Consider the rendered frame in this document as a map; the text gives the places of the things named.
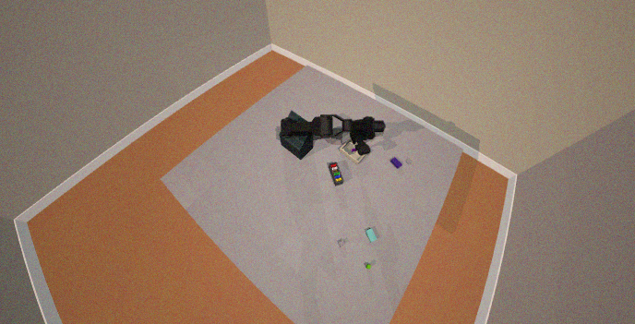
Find tan rectangular tray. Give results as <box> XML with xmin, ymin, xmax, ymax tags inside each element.
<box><xmin>340</xmin><ymin>138</ymin><xmax>367</xmax><ymax>165</ymax></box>

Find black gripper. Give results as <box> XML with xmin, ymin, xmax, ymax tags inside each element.
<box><xmin>350</xmin><ymin>131</ymin><xmax>370</xmax><ymax>155</ymax></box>

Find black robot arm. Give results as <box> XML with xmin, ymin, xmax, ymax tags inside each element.
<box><xmin>281</xmin><ymin>114</ymin><xmax>386</xmax><ymax>140</ymax></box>

